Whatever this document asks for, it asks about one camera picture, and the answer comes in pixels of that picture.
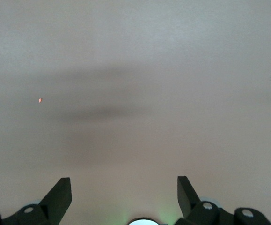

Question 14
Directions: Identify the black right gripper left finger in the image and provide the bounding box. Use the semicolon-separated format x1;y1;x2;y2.
0;177;72;225

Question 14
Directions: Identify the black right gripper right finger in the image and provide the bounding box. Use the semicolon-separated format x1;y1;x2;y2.
174;175;271;225

